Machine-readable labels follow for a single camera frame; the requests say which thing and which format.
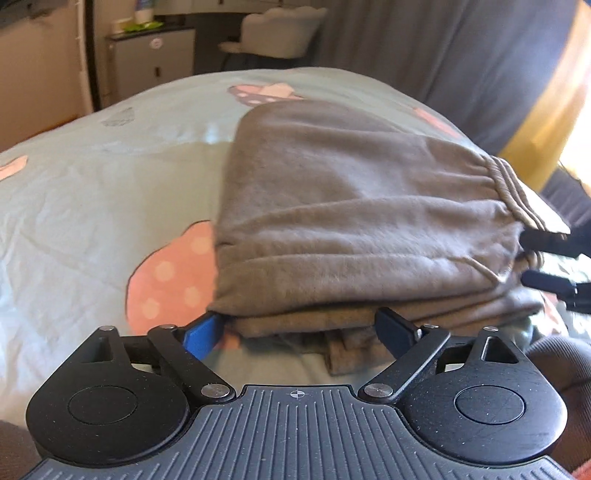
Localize grey sweatpants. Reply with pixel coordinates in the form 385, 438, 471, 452
209, 100, 545, 375

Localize yellow curtain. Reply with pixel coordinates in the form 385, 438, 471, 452
500, 1, 590, 192

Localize grey curtain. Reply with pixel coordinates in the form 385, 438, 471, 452
309, 0, 578, 154

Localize grey drawer cabinet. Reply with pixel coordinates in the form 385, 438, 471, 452
106, 28, 195, 104

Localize green tray on cabinet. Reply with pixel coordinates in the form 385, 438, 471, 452
123, 20, 163, 34

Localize white upholstered vanity chair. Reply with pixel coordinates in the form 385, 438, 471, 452
218, 6, 329, 60

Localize blue white bottle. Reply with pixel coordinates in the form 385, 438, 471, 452
134, 0, 155, 25

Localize white black floor standing unit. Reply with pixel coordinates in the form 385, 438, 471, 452
73, 0, 101, 115

